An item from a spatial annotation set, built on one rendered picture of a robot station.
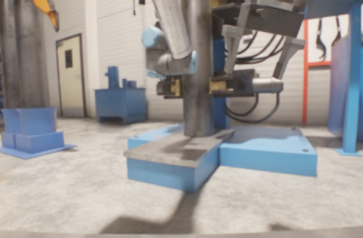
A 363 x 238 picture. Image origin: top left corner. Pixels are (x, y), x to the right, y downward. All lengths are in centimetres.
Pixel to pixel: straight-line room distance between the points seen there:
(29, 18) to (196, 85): 143
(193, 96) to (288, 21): 86
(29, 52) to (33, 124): 57
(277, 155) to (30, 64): 188
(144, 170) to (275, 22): 80
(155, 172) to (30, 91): 131
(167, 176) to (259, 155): 52
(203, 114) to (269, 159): 47
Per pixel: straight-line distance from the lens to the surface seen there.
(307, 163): 115
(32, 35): 198
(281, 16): 49
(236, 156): 115
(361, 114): 217
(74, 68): 572
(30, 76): 191
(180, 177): 88
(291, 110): 325
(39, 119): 188
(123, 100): 343
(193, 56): 81
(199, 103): 124
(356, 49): 170
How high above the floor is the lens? 41
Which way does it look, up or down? 6 degrees down
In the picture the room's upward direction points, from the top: 2 degrees counter-clockwise
